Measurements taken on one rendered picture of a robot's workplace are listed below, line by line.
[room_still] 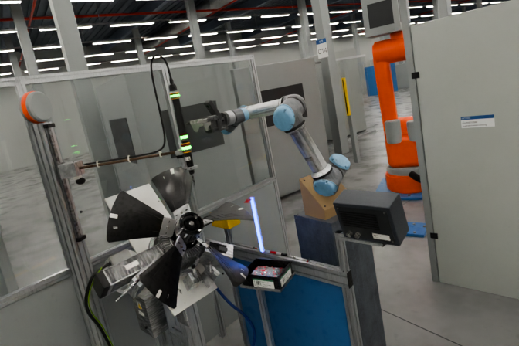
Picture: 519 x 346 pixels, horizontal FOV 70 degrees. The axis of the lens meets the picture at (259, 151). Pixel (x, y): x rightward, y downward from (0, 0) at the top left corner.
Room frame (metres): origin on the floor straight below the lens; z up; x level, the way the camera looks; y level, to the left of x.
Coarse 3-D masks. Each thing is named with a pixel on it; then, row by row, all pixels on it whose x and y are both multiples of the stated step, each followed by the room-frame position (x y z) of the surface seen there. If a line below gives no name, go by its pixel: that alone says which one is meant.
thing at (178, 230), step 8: (184, 216) 1.66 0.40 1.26; (192, 216) 1.69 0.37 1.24; (200, 216) 1.70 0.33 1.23; (176, 224) 1.67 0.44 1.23; (184, 224) 1.64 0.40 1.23; (200, 224) 1.67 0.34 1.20; (176, 232) 1.65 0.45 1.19; (184, 232) 1.61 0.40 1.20; (192, 232) 1.61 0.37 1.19; (200, 232) 1.64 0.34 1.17; (184, 240) 1.64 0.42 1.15; (192, 240) 1.65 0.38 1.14
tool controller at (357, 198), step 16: (352, 192) 1.57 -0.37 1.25; (368, 192) 1.52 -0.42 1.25; (384, 192) 1.48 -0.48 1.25; (336, 208) 1.54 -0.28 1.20; (352, 208) 1.48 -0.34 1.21; (368, 208) 1.43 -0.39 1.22; (384, 208) 1.38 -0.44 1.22; (400, 208) 1.43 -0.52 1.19; (352, 224) 1.51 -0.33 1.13; (368, 224) 1.46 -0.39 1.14; (384, 224) 1.41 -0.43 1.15; (400, 224) 1.42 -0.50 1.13; (368, 240) 1.50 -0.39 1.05; (384, 240) 1.44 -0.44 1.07; (400, 240) 1.41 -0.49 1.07
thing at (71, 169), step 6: (66, 162) 1.91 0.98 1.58; (72, 162) 1.85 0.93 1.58; (78, 162) 1.86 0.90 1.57; (60, 168) 1.84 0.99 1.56; (66, 168) 1.83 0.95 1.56; (72, 168) 1.83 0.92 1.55; (78, 168) 1.85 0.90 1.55; (60, 174) 1.84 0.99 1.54; (66, 174) 1.84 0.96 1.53; (72, 174) 1.83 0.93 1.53; (78, 174) 1.84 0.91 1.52
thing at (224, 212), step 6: (222, 204) 1.97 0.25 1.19; (228, 204) 1.96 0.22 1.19; (234, 204) 1.96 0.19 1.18; (216, 210) 1.90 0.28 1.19; (222, 210) 1.89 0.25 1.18; (228, 210) 1.88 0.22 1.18; (234, 210) 1.89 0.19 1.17; (240, 210) 1.90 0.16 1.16; (210, 216) 1.81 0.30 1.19; (216, 216) 1.79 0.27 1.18; (222, 216) 1.79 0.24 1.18; (228, 216) 1.80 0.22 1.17; (234, 216) 1.81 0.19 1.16; (240, 216) 1.82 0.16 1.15; (246, 216) 1.84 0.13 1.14; (252, 216) 1.86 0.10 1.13
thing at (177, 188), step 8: (176, 168) 1.91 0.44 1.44; (160, 176) 1.89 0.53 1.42; (168, 176) 1.88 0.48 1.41; (176, 176) 1.88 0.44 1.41; (184, 176) 1.87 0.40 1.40; (160, 184) 1.87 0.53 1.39; (168, 184) 1.86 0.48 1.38; (176, 184) 1.84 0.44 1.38; (184, 184) 1.84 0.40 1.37; (160, 192) 1.84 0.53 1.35; (168, 192) 1.83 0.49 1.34; (176, 192) 1.81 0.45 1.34; (184, 192) 1.80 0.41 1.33; (168, 200) 1.81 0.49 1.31; (176, 200) 1.79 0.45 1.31; (184, 200) 1.77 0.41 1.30; (176, 208) 1.77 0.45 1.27
